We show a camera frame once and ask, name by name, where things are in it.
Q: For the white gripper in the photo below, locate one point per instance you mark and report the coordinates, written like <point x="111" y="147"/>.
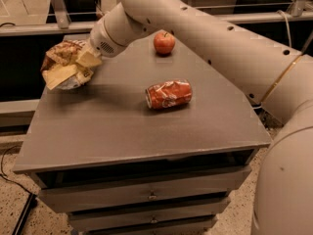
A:
<point x="102" y="41"/>

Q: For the top grey drawer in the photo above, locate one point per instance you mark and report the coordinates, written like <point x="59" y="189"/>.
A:
<point x="105" y="195"/>

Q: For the crushed red soda can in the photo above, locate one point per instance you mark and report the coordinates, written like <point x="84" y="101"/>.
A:
<point x="169" y="94"/>

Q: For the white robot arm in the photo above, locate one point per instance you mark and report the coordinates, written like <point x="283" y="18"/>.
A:
<point x="271" y="74"/>

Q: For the red apple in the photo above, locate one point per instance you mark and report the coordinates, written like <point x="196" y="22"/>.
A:
<point x="164" y="43"/>

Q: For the brown chip bag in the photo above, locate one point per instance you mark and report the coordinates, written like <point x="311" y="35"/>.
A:
<point x="65" y="54"/>

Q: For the grey drawer cabinet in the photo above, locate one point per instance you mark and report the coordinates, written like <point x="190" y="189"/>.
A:
<point x="104" y="131"/>

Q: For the bottom grey drawer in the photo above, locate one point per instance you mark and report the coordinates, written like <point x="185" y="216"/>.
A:
<point x="168" y="227"/>

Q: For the middle grey drawer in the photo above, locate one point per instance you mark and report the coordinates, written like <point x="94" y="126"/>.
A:
<point x="148" y="213"/>

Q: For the grey drawer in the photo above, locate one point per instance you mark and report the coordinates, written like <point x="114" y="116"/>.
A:
<point x="168" y="227"/>
<point x="148" y="213"/>
<point x="105" y="195"/>

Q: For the metal railing frame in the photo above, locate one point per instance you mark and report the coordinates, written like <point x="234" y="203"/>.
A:
<point x="23" y="24"/>

